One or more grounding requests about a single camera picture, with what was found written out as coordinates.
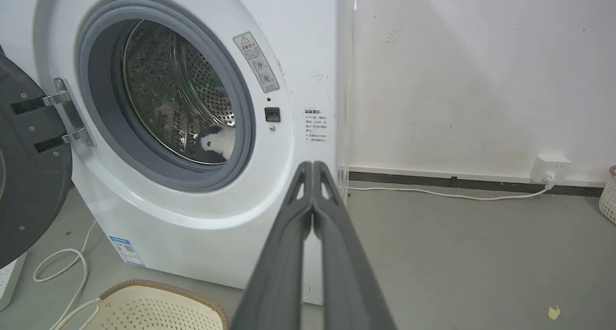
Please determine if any white looped cable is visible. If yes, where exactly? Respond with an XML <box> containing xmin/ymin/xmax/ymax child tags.
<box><xmin>33</xmin><ymin>220</ymin><xmax>103</xmax><ymax>330</ymax></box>

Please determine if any black and white plush toy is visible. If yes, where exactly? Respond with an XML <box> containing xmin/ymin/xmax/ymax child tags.
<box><xmin>196</xmin><ymin>125</ymin><xmax>236</xmax><ymax>164</ymax></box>

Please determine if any white power cable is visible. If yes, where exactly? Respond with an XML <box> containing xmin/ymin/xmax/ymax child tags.
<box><xmin>347</xmin><ymin>175</ymin><xmax>555</xmax><ymax>202</ymax></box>

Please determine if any white wall socket box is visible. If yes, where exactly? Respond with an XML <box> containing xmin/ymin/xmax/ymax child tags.
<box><xmin>529</xmin><ymin>153</ymin><xmax>572</xmax><ymax>184</ymax></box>

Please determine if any white front-load washing machine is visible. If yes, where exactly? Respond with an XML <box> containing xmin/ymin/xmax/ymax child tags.
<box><xmin>0</xmin><ymin>0</ymin><xmax>348</xmax><ymax>305</ymax></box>

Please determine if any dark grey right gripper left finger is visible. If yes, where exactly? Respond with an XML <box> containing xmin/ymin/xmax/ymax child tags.
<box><xmin>230</xmin><ymin>161</ymin><xmax>314</xmax><ymax>330</ymax></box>

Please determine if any dark grey washing machine door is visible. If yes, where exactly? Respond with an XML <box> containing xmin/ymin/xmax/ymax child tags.
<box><xmin>0</xmin><ymin>51</ymin><xmax>74</xmax><ymax>269</ymax></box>

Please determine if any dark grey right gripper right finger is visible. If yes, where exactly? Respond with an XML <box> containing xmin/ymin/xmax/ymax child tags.
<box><xmin>312</xmin><ymin>161</ymin><xmax>398</xmax><ymax>330</ymax></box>

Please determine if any clear acrylic panel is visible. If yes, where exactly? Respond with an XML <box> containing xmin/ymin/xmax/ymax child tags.
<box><xmin>337</xmin><ymin>0</ymin><xmax>358</xmax><ymax>207</ymax></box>

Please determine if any white woven basket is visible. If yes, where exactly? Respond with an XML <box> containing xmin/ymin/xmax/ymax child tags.
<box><xmin>598</xmin><ymin>165</ymin><xmax>616</xmax><ymax>226</ymax></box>

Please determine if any white power strip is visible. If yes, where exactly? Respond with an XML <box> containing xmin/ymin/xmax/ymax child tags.
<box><xmin>0</xmin><ymin>252</ymin><xmax>28</xmax><ymax>311</ymax></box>

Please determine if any cream perforated laundry basket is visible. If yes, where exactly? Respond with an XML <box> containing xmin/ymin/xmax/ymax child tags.
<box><xmin>83</xmin><ymin>279</ymin><xmax>230</xmax><ymax>330</ymax></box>

